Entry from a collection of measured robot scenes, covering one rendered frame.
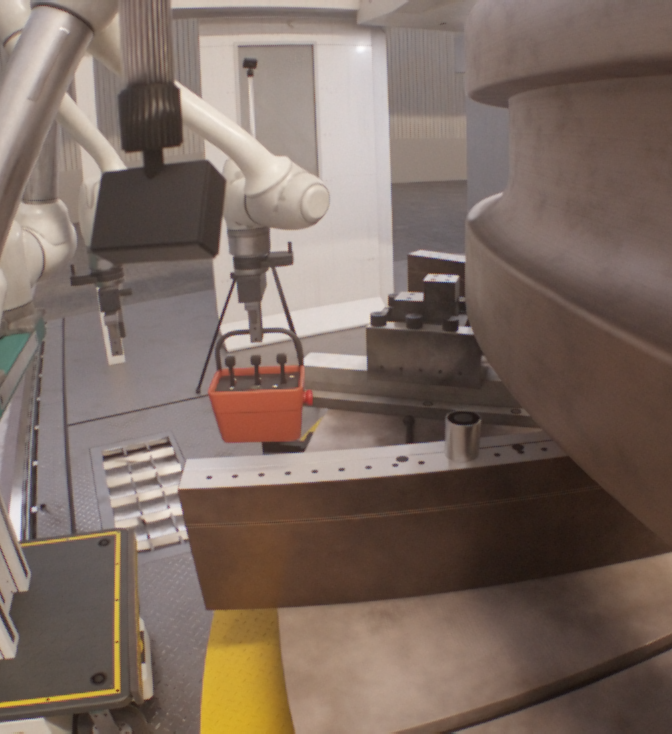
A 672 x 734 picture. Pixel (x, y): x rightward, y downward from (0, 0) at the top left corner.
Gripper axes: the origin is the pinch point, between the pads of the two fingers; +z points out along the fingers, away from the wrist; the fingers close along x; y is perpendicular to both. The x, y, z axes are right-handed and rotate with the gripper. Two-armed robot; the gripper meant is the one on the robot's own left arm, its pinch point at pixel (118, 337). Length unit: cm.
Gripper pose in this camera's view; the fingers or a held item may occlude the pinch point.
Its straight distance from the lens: 148.9
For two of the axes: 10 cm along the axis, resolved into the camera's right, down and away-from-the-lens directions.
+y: 9.5, -1.5, 2.7
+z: 0.4, 9.3, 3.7
